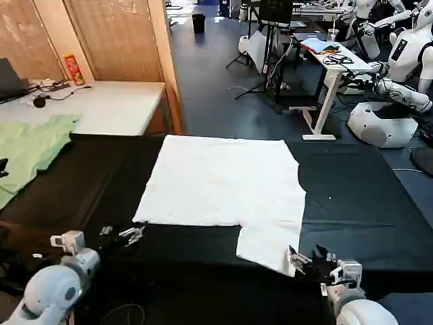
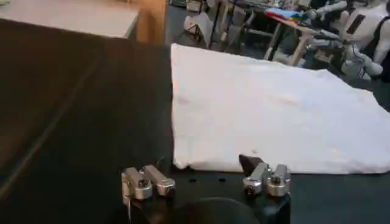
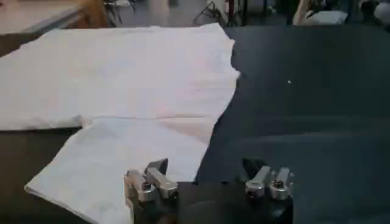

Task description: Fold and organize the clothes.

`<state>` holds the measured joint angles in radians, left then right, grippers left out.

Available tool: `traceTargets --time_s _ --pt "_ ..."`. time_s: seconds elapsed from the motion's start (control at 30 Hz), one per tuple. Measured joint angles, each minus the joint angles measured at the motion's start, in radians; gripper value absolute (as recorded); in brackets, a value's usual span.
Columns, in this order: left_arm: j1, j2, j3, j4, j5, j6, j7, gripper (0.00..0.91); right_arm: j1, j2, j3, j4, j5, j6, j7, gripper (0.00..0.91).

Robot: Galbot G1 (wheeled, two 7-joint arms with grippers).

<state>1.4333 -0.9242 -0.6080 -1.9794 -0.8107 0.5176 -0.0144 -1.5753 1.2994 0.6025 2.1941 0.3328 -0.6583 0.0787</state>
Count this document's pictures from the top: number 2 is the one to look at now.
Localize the white shirt with black print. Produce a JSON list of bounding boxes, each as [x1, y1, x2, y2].
[[169, 43, 390, 175]]

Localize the wooden desk with pale legs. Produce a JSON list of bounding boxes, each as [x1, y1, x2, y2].
[[263, 12, 339, 67]]

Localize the pale white side table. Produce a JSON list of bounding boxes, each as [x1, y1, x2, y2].
[[0, 0, 141, 40]]

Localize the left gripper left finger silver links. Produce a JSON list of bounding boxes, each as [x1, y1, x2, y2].
[[121, 164, 177, 205]]

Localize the colourful cloth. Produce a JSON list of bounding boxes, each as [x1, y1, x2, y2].
[[264, 7, 306, 24]]

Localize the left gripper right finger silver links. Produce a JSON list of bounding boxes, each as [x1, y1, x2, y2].
[[239, 154, 292, 198]]

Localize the white bag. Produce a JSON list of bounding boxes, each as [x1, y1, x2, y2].
[[183, 12, 215, 44]]

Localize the white humanoid robot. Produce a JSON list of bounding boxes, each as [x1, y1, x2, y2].
[[306, 0, 390, 77]]

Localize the wooden post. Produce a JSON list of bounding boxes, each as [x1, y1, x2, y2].
[[136, 0, 168, 46]]

